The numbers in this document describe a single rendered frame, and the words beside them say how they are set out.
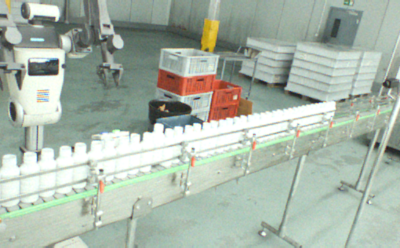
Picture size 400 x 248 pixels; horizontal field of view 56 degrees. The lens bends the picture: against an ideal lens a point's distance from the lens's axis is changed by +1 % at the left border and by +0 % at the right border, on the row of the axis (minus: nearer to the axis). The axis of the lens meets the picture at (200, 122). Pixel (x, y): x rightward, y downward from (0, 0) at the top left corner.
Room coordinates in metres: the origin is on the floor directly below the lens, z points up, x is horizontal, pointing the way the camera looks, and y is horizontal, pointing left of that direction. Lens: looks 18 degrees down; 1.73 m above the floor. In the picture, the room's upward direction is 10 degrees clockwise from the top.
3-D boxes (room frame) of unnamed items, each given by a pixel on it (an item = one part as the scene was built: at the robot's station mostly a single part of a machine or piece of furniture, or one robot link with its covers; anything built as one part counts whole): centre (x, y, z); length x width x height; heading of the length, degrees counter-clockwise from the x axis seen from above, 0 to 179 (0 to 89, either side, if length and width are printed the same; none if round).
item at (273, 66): (9.37, -1.51, 0.50); 1.23 x 1.05 x 1.00; 137
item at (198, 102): (4.31, 0.25, 0.55); 0.61 x 0.41 x 0.22; 145
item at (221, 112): (4.90, -0.14, 0.33); 0.61 x 0.41 x 0.22; 141
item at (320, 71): (8.38, -2.49, 0.59); 1.24 x 1.03 x 1.17; 141
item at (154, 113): (3.63, 0.33, 0.32); 0.45 x 0.45 x 0.64
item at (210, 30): (11.97, 0.21, 0.55); 0.40 x 0.40 x 1.10; 48
